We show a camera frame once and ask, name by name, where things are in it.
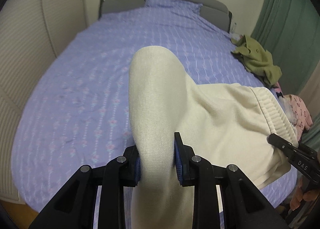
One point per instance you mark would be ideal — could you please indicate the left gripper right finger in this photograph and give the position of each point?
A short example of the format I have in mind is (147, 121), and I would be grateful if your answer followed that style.
(224, 197)

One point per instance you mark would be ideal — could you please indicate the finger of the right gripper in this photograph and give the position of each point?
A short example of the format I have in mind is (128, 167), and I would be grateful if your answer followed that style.
(289, 149)

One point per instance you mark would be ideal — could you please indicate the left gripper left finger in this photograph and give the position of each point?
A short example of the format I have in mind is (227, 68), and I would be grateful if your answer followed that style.
(93, 197)

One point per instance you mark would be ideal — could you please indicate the cream white pants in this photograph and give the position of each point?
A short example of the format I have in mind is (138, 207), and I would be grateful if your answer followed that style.
(224, 123)

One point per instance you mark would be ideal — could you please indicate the person right hand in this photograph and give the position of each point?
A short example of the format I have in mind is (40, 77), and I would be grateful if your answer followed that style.
(299, 195)

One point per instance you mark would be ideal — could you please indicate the pink patterned garment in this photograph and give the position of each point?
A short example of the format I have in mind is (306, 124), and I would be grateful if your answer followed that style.
(297, 113)

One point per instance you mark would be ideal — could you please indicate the magenta pink garment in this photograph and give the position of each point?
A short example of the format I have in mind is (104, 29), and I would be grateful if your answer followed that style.
(276, 90)

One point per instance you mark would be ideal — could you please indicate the purple floral duvet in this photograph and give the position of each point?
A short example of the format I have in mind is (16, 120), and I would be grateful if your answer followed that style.
(78, 113)

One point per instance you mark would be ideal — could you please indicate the olive green garment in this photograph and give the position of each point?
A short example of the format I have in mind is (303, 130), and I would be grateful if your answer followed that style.
(256, 60)

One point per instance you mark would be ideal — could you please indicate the green curtain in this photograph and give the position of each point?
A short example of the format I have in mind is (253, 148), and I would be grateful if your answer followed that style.
(289, 29)

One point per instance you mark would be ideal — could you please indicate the white louvered wardrobe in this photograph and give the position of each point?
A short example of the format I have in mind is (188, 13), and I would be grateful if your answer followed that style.
(33, 35)

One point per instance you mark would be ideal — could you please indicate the purple floral pillow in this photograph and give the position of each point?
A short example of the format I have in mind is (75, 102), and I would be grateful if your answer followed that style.
(175, 4)

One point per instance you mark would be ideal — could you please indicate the grey upholstered headboard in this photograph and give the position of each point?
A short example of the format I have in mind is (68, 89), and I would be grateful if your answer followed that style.
(212, 11)

